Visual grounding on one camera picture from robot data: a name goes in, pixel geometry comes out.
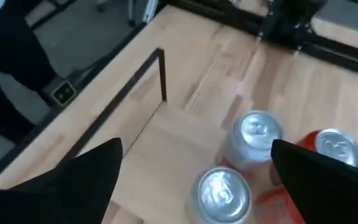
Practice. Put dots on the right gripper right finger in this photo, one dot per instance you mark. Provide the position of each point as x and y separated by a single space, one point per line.
337 196

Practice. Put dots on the white can orange base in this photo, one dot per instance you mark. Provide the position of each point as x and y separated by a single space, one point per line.
221 194

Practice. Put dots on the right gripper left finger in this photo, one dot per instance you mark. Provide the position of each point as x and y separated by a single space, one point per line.
57 196

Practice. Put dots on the black metal shelf frame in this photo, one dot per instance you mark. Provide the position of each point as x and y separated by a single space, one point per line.
129 84

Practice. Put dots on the orange Fanta soda can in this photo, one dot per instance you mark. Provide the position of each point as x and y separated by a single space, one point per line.
337 146

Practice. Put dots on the small black camera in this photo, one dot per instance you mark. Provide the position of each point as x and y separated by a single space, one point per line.
61 92

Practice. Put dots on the silver metal bracket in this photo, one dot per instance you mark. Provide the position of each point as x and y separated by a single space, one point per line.
150 9

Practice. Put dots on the black table edge rail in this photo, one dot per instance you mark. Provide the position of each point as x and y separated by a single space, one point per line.
340 54

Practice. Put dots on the white can red base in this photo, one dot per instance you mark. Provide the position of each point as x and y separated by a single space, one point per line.
256 130

